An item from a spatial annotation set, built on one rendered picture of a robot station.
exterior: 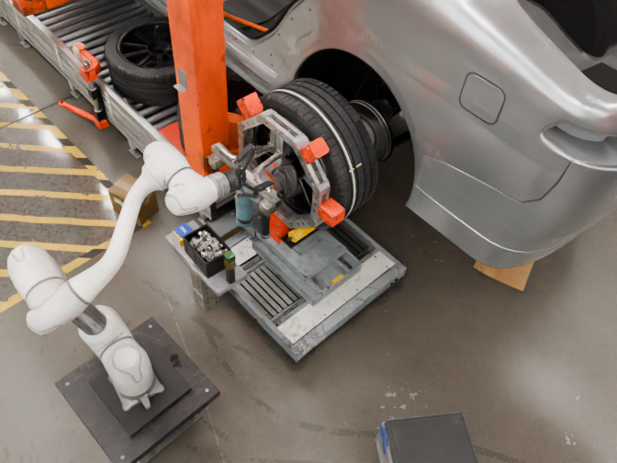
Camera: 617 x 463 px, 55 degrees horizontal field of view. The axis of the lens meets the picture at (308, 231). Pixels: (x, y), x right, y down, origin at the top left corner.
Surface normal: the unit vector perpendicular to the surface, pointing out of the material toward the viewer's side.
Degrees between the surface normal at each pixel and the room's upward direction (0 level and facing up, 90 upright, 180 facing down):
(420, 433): 0
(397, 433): 0
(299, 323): 0
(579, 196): 89
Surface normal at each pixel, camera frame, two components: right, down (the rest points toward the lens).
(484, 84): -0.73, 0.50
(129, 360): 0.15, -0.51
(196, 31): 0.68, 0.60
